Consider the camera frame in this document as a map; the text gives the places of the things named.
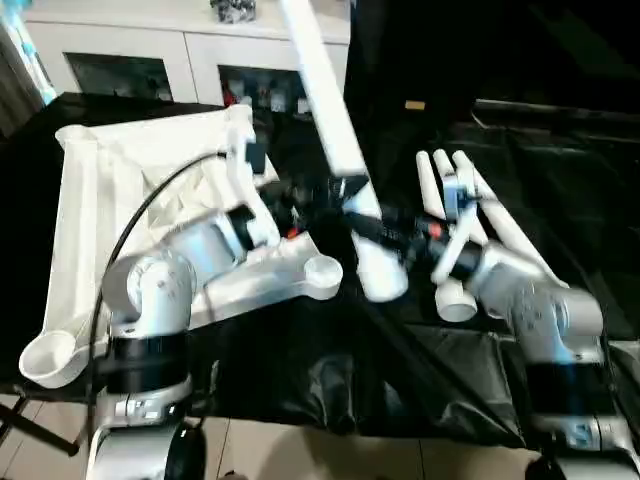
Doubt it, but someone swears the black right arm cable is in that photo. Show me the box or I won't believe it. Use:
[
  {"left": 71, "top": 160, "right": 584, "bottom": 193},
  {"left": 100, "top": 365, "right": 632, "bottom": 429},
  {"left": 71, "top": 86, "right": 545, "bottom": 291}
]
[{"left": 462, "top": 192, "right": 631, "bottom": 431}]

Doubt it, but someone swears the white plastic table top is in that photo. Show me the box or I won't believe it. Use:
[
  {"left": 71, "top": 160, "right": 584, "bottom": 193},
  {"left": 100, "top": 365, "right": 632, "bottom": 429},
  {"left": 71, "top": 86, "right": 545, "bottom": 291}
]
[{"left": 18, "top": 103, "right": 345, "bottom": 390}]

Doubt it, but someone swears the dark object on cabinet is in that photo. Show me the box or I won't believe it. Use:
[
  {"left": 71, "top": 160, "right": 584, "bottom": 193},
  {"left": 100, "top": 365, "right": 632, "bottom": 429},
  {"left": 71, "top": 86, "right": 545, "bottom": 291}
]
[{"left": 209, "top": 0, "right": 259, "bottom": 24}]

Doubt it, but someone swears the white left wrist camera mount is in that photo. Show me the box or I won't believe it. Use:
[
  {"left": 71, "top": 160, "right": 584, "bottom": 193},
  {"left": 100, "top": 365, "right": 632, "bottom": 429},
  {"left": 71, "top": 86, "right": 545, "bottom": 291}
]
[{"left": 227, "top": 134, "right": 281, "bottom": 251}]

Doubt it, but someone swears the black mat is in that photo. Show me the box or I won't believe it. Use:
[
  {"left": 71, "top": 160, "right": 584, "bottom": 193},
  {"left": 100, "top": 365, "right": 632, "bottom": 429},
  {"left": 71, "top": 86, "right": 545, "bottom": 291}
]
[{"left": 0, "top": 92, "right": 640, "bottom": 451}]

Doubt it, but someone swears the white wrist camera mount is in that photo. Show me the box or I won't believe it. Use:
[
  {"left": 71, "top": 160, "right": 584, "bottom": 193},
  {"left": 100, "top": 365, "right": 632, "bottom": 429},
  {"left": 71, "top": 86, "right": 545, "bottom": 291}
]
[
  {"left": 432, "top": 174, "right": 481, "bottom": 286},
  {"left": 227, "top": 134, "right": 281, "bottom": 251}
]

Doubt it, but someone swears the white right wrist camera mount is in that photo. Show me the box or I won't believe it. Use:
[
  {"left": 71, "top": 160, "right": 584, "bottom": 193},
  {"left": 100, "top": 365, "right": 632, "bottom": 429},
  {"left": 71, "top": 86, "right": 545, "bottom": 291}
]
[{"left": 432, "top": 174, "right": 481, "bottom": 286}]

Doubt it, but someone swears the black metal table frame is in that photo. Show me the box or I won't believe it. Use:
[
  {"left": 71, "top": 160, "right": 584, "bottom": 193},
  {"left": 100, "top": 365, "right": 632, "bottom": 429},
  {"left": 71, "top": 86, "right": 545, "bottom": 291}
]
[{"left": 0, "top": 397, "right": 81, "bottom": 457}]

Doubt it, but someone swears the white plastic table leg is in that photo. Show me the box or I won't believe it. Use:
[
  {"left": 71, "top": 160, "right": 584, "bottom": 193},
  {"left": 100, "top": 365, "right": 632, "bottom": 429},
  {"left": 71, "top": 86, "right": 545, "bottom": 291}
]
[
  {"left": 278, "top": 0, "right": 410, "bottom": 302},
  {"left": 432, "top": 148, "right": 501, "bottom": 249},
  {"left": 452, "top": 149, "right": 571, "bottom": 291},
  {"left": 415, "top": 149, "right": 480, "bottom": 322}
]

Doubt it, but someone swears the white cabinet with glass doors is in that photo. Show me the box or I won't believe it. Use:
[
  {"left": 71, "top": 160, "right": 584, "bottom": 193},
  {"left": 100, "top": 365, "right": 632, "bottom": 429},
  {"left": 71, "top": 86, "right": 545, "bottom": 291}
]
[{"left": 22, "top": 0, "right": 351, "bottom": 119}]

